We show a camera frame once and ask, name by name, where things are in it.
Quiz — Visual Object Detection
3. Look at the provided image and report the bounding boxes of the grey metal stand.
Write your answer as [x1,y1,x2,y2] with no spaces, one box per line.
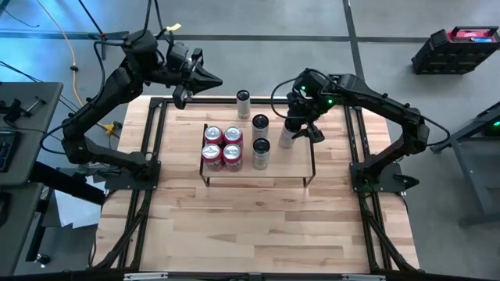
[429,100,500,229]

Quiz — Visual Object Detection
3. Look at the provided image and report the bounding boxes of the white paper sheets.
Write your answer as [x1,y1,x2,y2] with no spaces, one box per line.
[53,174,107,229]

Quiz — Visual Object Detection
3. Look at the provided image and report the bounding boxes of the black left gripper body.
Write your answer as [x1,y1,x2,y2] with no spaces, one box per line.
[163,54,198,87]

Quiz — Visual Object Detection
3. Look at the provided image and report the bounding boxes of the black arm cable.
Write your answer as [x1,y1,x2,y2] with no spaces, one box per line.
[270,69,451,148]
[38,0,183,155]

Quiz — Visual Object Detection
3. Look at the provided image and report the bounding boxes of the black floor cable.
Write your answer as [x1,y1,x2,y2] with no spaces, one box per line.
[0,59,79,114]

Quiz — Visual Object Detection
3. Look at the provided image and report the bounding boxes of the black clamp tool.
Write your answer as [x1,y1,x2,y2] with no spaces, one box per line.
[0,96,48,125]

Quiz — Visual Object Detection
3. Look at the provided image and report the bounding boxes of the grey office desk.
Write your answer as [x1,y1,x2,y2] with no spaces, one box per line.
[0,182,45,276]
[0,80,64,187]

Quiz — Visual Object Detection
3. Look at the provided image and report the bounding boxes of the black red tool case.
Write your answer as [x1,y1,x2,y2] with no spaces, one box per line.
[410,25,500,76]

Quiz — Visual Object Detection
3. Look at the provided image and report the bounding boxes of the wooden shelf with black frame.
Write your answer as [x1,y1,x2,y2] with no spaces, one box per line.
[198,123,316,188]

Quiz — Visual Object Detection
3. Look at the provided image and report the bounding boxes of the Fanta soda can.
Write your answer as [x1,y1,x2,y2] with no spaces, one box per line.
[222,143,245,173]
[201,142,224,172]
[223,124,245,148]
[203,124,226,148]

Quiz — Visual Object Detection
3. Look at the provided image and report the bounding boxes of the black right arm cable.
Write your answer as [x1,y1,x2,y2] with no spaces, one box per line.
[270,69,451,148]

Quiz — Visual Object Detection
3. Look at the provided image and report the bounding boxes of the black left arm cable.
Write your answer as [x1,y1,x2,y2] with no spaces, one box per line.
[38,0,183,155]

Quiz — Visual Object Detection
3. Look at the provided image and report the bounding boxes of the black tripod stand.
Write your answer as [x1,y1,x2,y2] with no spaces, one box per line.
[77,0,130,62]

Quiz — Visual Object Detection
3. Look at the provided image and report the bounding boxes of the silver metal bracket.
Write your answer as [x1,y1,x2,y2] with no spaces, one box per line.
[123,272,169,281]
[342,274,387,281]

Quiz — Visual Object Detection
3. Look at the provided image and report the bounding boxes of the black keyboard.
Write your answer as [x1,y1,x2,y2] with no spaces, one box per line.
[0,130,23,173]

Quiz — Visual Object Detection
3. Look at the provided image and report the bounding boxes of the black aluminium table frame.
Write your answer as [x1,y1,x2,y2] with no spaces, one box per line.
[93,86,421,274]

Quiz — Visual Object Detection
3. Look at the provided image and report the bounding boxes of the black desk beam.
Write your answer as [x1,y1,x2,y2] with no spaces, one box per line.
[29,161,106,206]

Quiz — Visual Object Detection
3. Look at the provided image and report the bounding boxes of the yellow extension cable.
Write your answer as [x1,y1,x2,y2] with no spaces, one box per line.
[36,0,118,136]

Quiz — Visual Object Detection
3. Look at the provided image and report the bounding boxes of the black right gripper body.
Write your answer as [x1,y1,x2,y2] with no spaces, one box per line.
[287,90,327,130]

